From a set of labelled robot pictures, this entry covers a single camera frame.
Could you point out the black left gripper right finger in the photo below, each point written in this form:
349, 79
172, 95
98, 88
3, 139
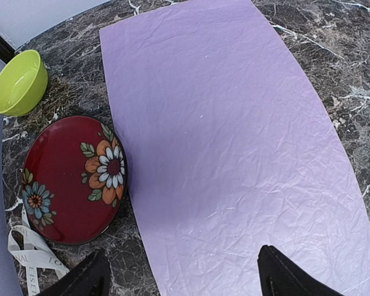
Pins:
281, 276

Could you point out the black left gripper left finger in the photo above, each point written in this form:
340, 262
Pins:
89, 277

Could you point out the purple and pink wrapping paper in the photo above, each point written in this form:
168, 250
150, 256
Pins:
230, 148

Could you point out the white printed ribbon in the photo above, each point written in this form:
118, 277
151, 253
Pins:
32, 252

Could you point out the lime green bowl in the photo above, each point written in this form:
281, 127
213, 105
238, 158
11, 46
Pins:
23, 82

